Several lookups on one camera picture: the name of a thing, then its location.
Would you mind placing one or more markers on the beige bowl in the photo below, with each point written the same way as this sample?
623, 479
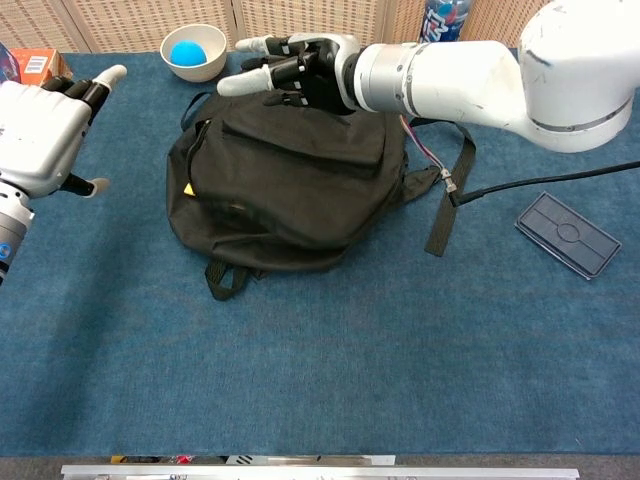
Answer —
215, 50

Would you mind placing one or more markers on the blue ball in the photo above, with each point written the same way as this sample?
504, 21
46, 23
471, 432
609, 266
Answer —
187, 52

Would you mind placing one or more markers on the black fabric backpack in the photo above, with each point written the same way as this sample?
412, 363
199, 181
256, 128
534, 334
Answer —
300, 190

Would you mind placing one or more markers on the blue and white snack box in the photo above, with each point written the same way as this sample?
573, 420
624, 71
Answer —
7, 65

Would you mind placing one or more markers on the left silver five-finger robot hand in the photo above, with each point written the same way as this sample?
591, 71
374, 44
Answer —
35, 130

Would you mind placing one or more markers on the blue labelled plastic bottle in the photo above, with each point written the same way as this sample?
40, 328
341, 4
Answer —
442, 22

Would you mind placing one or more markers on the orange cardboard box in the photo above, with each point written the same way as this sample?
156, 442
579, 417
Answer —
45, 62

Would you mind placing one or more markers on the beige lattice folding screen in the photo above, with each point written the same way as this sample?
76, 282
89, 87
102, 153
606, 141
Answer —
100, 25

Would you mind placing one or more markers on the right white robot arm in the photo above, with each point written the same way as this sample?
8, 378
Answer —
475, 80

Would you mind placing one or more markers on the blue felt table mat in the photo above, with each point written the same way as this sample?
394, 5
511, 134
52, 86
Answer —
320, 360

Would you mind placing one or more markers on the aluminium profile rail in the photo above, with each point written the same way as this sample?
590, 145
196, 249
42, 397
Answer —
320, 472

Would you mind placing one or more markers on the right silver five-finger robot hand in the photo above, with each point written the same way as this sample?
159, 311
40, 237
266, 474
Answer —
320, 65

